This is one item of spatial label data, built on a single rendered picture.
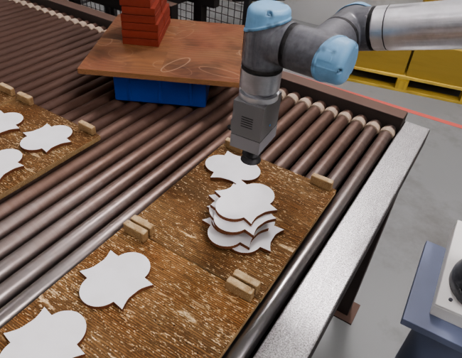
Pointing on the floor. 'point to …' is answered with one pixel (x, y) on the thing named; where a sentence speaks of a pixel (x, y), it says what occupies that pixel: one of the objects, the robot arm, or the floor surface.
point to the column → (433, 266)
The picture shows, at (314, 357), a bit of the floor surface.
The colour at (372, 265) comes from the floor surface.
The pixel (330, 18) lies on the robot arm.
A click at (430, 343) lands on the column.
